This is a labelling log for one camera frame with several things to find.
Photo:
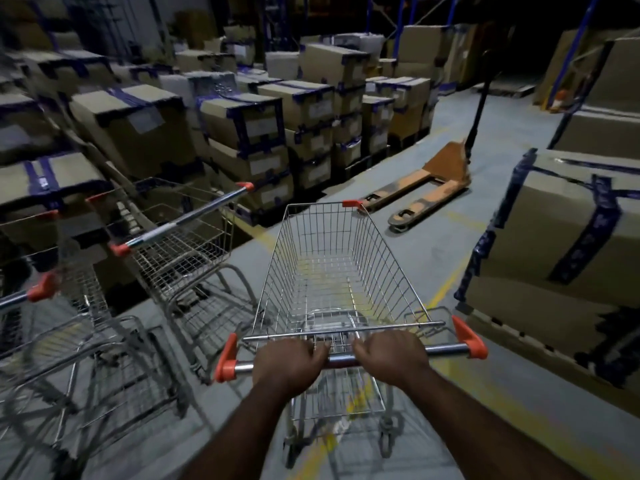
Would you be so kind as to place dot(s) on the person's right hand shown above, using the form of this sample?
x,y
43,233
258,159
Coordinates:
x,y
390,354

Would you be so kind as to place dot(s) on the person's left hand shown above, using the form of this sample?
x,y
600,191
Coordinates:
x,y
287,362

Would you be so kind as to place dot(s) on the person's right thumb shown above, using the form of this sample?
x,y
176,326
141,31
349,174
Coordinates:
x,y
361,350

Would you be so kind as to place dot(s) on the person's left thumb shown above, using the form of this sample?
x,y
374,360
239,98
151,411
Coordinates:
x,y
320,353

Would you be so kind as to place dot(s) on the person's left forearm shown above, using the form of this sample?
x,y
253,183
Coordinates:
x,y
250,434

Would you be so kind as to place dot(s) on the person's right forearm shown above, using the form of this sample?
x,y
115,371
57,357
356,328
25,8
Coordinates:
x,y
480,429

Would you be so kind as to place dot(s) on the orange hand pallet jack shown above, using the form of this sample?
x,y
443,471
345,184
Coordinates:
x,y
435,174

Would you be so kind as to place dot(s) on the large taped cardboard box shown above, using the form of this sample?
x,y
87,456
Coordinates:
x,y
605,109
555,254

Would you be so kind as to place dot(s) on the stack of taped cardboard boxes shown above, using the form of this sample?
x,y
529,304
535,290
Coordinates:
x,y
215,114

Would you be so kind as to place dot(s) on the wooden pallet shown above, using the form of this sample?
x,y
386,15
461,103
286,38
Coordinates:
x,y
505,87

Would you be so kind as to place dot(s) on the blue steel storage rack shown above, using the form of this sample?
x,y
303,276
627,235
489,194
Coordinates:
x,y
425,14

